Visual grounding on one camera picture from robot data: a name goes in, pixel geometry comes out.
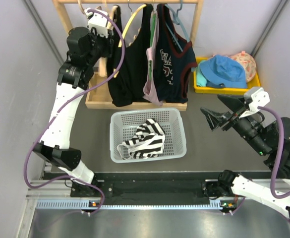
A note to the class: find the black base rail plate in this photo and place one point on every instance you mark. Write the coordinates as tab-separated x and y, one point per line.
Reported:
158	188

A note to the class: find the black white striped tank top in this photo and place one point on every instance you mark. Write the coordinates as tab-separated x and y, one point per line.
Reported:
147	142

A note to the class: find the small black tank top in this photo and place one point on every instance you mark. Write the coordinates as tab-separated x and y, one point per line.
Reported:
115	15

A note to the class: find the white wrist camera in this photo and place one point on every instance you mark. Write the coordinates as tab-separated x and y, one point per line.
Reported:
97	22
254	98

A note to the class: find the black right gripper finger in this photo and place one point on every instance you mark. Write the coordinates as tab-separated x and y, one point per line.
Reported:
235	103
215	119

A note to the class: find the green plastic hanger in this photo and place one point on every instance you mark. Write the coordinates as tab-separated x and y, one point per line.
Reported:
153	42

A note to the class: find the wooden clothes rack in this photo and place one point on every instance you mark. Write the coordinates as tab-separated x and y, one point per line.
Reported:
100	98

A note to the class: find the pink tank top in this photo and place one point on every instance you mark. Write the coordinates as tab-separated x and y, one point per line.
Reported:
149	89

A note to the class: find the pink floral hat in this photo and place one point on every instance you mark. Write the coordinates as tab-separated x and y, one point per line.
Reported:
247	62

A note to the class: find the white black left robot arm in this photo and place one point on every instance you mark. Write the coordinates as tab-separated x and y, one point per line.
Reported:
85	47

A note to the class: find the beige wooden hanger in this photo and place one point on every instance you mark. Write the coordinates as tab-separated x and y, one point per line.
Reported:
102	61

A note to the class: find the yellow plastic bin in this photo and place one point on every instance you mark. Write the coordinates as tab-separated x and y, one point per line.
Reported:
255	82

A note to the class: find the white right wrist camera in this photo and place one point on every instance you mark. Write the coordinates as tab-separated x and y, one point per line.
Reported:
254	98

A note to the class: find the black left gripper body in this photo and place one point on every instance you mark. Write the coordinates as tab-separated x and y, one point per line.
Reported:
101	45

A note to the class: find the blue plastic hanger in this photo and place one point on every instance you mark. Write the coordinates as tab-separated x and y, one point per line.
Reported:
177	21

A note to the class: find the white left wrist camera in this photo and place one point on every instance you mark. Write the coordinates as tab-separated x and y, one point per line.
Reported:
97	22

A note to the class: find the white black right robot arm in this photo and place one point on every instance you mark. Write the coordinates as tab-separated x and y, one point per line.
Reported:
269	135

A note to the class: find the navy maroon-trimmed jersey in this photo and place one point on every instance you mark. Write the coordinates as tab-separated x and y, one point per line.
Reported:
174	60

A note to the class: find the blue bucket hat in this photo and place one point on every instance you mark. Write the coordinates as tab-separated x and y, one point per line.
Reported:
221	72

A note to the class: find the white plastic laundry basket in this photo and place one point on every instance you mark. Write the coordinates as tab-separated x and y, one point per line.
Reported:
124	124

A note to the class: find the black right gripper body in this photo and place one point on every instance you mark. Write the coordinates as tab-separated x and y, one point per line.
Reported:
241	114

